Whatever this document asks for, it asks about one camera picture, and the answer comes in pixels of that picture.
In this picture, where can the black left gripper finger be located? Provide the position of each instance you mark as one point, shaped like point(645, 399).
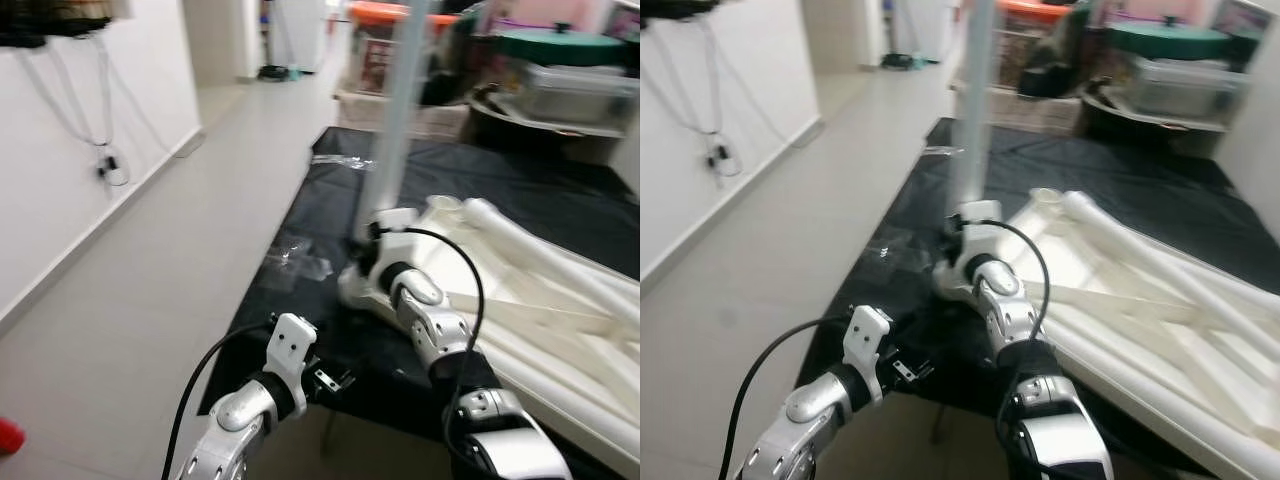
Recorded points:
point(328, 381)
point(347, 376)
point(928, 368)
point(909, 373)

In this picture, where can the white plastic table top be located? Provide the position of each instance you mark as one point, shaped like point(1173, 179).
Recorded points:
point(520, 300)
point(1120, 300)

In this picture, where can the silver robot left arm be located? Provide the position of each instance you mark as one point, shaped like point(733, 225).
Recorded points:
point(235, 420)
point(810, 405)

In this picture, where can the black tablecloth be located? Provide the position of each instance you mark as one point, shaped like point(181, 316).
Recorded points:
point(270, 340)
point(870, 330)

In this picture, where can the clear tape patch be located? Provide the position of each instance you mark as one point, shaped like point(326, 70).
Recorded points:
point(300, 265)
point(895, 252)

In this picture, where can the beige patterned ledge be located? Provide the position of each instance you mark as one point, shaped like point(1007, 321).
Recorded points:
point(440, 120)
point(1040, 115)

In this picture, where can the orange-lidded clear storage box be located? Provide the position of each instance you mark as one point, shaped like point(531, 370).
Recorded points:
point(1015, 50)
point(370, 60)

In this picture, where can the black floor cleaning device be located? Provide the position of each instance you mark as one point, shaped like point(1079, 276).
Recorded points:
point(278, 72)
point(900, 61)

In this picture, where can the black plastic bag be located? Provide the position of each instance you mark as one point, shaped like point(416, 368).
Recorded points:
point(450, 70)
point(1065, 70)

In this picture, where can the white appliance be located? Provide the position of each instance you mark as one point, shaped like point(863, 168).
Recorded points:
point(300, 30)
point(915, 25)

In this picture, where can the black power adapter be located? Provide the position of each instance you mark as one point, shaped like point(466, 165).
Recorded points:
point(717, 158)
point(107, 167)

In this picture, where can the clear plastic storage box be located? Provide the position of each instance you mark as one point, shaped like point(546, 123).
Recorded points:
point(1185, 88)
point(580, 95)

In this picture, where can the green round lid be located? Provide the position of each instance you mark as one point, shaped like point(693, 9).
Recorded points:
point(1170, 42)
point(560, 48)

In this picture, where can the pink plastic box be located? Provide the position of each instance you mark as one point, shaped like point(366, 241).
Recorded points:
point(1180, 10)
point(540, 12)

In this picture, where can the red plastic stool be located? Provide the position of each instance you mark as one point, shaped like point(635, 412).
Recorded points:
point(10, 437)

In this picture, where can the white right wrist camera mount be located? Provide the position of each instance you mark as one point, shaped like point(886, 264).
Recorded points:
point(980, 240)
point(395, 245)

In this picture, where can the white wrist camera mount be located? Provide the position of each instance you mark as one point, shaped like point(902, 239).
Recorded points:
point(292, 340)
point(868, 330)
point(980, 240)
point(395, 245)

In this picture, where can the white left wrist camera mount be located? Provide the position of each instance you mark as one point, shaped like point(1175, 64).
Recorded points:
point(868, 330)
point(292, 340)

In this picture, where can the black wall shelf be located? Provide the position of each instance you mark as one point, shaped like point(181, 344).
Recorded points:
point(675, 8)
point(60, 25)

